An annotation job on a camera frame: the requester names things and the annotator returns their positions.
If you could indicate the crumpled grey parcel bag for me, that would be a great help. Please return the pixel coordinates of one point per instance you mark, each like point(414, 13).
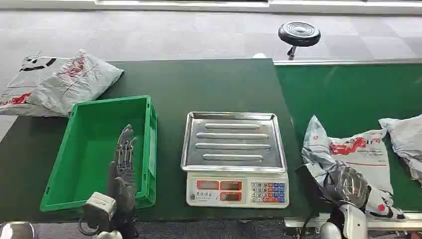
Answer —
point(75, 82)

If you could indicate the green plastic crate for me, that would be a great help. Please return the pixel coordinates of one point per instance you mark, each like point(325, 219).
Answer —
point(92, 138)

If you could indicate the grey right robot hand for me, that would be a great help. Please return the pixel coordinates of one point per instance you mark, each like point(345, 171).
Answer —
point(346, 186)

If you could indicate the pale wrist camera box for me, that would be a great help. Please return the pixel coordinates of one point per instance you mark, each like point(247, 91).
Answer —
point(310, 181)
point(99, 204)

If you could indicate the small white object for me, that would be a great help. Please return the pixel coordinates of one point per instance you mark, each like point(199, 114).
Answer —
point(259, 55)

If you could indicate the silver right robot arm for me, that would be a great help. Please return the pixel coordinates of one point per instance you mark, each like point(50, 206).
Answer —
point(352, 224)

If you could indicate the shiny silver robot body part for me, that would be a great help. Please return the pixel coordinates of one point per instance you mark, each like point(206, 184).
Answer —
point(16, 231)

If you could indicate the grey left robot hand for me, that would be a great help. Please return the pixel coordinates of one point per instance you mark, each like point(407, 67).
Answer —
point(122, 184)

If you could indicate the green conveyor belt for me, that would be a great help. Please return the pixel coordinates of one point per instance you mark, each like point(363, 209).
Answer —
point(346, 92)

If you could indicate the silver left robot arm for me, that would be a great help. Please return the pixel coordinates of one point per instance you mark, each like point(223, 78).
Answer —
point(110, 235)

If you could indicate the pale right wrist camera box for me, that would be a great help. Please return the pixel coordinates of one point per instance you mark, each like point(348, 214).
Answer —
point(310, 181)

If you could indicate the white scale with steel tray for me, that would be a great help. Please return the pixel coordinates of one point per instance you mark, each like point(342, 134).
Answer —
point(232, 145)

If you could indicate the grey parcel bag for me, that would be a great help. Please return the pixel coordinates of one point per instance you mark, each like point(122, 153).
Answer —
point(408, 138)
point(362, 158)
point(75, 82)
point(23, 82)

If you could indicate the grey parcel bag, large smiley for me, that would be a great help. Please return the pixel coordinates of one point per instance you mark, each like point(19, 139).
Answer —
point(23, 82)

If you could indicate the black round stool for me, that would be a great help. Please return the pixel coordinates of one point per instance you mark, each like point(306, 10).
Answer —
point(299, 33)

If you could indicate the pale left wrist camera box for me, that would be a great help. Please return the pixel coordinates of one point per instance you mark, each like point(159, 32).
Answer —
point(99, 204)

